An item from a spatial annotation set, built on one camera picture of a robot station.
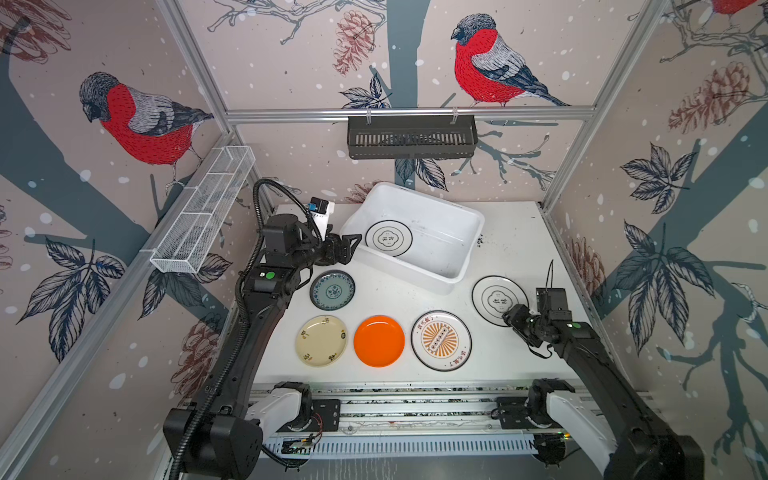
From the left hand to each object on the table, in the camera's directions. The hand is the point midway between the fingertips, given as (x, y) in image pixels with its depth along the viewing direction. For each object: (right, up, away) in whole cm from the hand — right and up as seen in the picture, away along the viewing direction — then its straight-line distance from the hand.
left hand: (343, 230), depth 72 cm
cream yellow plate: (-10, -33, +16) cm, 38 cm away
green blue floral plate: (-8, -20, +26) cm, 34 cm away
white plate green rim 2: (+46, -21, +23) cm, 55 cm away
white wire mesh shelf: (-40, +6, +6) cm, 41 cm away
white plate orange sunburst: (+26, -32, +14) cm, 44 cm away
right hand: (+45, -26, +13) cm, 54 cm away
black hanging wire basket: (+19, +33, +32) cm, 50 cm away
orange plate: (+8, -33, +14) cm, 36 cm away
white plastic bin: (+32, -1, +39) cm, 51 cm away
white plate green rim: (+11, -2, +39) cm, 41 cm away
